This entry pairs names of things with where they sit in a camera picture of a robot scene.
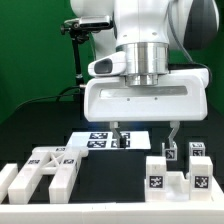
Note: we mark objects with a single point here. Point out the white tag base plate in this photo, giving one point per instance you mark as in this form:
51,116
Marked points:
135,140

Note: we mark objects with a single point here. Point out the rear camera on stand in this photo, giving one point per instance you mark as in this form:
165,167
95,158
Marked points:
79,30

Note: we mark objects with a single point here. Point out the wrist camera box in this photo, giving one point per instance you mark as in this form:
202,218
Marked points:
112,65

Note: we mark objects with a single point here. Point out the left white tag cube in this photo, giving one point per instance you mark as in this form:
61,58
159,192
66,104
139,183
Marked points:
170,153

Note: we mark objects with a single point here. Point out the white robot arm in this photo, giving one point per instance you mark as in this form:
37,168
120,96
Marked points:
131,79

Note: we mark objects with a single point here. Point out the white tag cube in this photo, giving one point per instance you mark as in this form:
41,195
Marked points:
197,149
170,153

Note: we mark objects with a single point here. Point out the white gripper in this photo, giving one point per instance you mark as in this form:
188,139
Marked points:
178,96

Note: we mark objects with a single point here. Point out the white chair seat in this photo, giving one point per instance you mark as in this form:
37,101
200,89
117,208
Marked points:
177,187

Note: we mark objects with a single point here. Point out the white U-shaped fence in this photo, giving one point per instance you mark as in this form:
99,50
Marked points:
191,212

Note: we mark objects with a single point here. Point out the right white tag cube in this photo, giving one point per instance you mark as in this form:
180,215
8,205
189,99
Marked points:
197,149

